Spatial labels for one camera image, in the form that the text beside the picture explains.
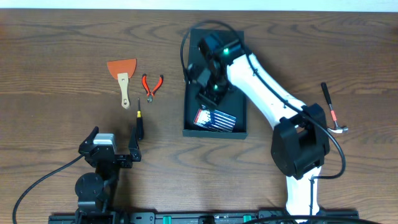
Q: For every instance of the black yellow screwdriver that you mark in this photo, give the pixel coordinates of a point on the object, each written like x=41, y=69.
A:
x=139, y=121

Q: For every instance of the blue drill bit case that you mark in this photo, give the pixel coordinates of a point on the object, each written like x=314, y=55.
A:
x=214, y=120

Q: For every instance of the red scraper wooden handle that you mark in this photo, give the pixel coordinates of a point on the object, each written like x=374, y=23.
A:
x=122, y=71

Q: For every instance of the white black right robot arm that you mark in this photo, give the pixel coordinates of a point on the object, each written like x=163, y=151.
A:
x=299, y=140

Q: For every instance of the small black handled hammer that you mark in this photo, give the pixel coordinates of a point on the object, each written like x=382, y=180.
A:
x=337, y=129

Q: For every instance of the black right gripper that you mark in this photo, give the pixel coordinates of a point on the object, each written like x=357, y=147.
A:
x=205, y=94

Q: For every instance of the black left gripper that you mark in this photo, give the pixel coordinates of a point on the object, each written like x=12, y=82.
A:
x=121, y=157

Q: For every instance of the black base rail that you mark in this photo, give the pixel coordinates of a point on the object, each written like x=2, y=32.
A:
x=166, y=218

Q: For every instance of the black open gift box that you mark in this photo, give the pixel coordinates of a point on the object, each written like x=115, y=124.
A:
x=223, y=46

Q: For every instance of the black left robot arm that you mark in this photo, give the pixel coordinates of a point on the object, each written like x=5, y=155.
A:
x=96, y=190

